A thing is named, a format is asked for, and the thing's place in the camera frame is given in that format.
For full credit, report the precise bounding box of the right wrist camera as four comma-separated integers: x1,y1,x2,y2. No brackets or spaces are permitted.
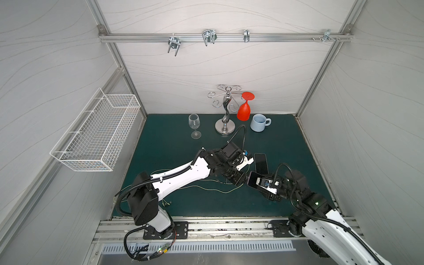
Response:
258,178,277,194

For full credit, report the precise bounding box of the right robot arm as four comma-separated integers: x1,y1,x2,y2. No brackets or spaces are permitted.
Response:
256,170,390,265

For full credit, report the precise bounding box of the black phone purple frame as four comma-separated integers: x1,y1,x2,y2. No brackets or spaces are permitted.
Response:
247,171,276,197

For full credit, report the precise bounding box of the white vent strip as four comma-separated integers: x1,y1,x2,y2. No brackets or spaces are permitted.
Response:
101,240,296,255

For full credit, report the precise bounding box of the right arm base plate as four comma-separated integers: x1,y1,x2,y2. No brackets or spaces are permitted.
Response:
267,220,302,238

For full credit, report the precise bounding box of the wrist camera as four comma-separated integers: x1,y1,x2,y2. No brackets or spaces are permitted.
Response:
258,178,277,194
236,151,254,171

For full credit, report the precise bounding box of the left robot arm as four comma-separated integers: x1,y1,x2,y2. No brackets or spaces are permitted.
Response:
115,142,254,238

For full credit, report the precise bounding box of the white wire basket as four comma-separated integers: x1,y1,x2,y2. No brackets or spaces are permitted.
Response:
50,88,140,172

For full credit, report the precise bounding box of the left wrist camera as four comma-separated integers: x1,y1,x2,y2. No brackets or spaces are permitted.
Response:
236,151,254,171

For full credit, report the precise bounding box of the red plastic goblet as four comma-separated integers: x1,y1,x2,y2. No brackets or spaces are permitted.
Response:
237,92,255,121

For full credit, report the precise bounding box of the black phone silver frame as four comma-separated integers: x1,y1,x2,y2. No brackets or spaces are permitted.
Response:
254,153,269,175

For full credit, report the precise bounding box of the green table mat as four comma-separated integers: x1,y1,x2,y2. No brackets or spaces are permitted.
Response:
123,114,331,217

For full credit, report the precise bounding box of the aluminium top rail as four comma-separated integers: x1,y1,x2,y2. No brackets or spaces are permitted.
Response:
99,32,354,43

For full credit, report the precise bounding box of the silver glass holder stand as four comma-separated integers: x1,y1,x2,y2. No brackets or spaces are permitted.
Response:
207,85,242,136

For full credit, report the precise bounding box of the left base cable bundle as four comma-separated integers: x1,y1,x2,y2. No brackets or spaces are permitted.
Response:
123,226,176,262

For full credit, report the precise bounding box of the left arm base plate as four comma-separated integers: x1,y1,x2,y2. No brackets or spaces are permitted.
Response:
143,221,188,240

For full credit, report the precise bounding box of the clear wine glass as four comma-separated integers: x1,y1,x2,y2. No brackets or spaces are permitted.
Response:
188,114,202,140

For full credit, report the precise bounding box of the metal hook left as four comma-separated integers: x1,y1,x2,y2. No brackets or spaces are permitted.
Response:
167,36,181,56

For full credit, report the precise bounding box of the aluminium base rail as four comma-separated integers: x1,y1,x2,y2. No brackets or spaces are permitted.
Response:
92,216,288,243

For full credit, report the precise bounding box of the metal hook small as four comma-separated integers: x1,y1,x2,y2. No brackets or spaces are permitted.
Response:
244,29,250,43

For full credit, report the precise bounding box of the light blue mug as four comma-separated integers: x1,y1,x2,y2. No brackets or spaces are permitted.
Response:
250,114,272,133

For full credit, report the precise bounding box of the metal hook wire loop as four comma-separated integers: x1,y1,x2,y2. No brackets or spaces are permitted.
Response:
201,29,218,47

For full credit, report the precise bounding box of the metal hook right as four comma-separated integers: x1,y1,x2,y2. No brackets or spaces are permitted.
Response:
311,29,341,43

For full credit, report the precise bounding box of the green earphones cable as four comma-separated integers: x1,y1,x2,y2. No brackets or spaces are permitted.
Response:
150,163,251,186
115,183,246,208

